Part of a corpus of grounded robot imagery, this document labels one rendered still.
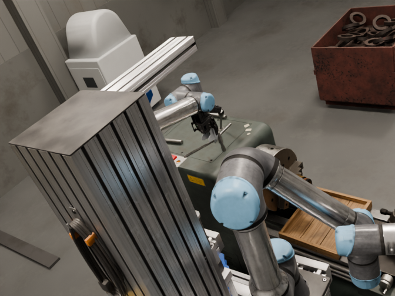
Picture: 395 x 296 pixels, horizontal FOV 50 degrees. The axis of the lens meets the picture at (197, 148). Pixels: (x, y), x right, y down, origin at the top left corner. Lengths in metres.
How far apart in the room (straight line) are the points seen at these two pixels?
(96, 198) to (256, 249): 0.43
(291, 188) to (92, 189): 0.52
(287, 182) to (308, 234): 0.97
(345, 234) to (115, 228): 0.55
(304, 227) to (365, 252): 1.04
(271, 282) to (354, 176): 2.59
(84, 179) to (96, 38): 4.32
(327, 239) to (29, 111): 4.31
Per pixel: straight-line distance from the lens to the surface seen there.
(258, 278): 1.23
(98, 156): 0.95
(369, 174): 3.76
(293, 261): 1.41
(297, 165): 2.16
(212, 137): 1.98
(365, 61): 4.23
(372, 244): 1.12
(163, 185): 1.10
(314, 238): 2.09
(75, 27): 5.45
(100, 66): 5.16
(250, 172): 1.04
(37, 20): 5.54
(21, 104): 5.59
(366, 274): 1.19
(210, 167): 2.04
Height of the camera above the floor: 2.41
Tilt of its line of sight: 31 degrees down
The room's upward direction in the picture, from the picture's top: 21 degrees counter-clockwise
